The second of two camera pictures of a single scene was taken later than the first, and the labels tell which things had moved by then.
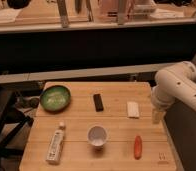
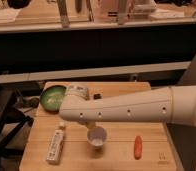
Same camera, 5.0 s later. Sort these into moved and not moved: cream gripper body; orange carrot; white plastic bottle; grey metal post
Moved: cream gripper body
Not moved: orange carrot; grey metal post; white plastic bottle
